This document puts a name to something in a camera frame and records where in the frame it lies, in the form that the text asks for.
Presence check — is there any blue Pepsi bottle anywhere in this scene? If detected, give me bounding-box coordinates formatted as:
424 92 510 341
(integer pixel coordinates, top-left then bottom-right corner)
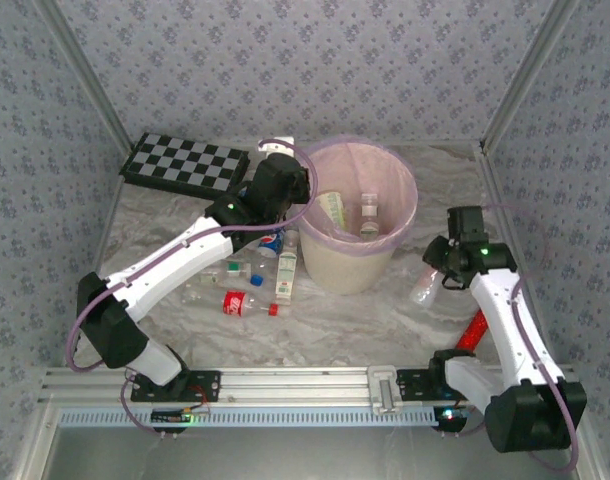
257 228 287 260

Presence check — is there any clear Coca-Cola bottle red cap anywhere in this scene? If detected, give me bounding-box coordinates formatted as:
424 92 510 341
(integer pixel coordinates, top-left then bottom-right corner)
182 282 281 319

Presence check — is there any pink plastic bin liner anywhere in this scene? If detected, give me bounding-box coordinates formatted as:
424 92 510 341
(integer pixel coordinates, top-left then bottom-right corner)
298 141 420 251

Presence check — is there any beige plastic waste bin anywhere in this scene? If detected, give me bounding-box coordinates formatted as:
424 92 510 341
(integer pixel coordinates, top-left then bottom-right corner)
300 229 401 296

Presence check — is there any red glitter tube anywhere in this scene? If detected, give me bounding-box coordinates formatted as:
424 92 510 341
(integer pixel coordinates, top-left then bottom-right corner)
454 309 486 354

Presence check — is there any black grey checkerboard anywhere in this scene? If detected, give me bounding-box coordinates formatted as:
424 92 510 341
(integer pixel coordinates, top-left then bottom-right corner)
118 131 251 201

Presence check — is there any right circuit board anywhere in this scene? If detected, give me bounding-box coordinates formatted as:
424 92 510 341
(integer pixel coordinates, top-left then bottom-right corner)
433 407 471 432

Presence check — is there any circuit board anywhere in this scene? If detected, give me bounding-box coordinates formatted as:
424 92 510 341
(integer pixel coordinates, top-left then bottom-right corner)
151 408 194 425
433 407 471 432

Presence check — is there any left circuit board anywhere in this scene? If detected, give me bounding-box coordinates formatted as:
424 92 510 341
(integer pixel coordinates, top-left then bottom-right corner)
151 408 194 425

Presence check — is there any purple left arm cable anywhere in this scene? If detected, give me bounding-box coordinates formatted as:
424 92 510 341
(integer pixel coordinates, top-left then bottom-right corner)
66 137 320 439

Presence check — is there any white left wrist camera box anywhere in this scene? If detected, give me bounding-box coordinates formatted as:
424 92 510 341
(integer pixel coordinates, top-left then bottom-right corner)
257 135 296 157

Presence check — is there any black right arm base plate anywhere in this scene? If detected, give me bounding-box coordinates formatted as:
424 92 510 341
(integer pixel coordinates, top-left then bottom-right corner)
397 368 488 401

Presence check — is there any aluminium rail bracket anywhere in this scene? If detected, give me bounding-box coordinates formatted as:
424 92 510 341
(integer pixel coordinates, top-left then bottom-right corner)
367 365 404 415

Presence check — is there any aluminium mounting rail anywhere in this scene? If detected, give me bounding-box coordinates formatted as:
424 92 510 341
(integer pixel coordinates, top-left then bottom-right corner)
37 367 584 404

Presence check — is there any aluminium frame post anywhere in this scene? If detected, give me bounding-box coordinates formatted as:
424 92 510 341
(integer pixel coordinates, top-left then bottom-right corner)
34 0 136 147
479 0 584 151

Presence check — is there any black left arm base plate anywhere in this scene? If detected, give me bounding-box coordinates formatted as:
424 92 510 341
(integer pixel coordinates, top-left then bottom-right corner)
130 369 222 403

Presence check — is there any grey slotted cable tray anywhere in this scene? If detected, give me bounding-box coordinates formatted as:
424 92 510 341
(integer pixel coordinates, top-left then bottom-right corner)
57 405 439 427

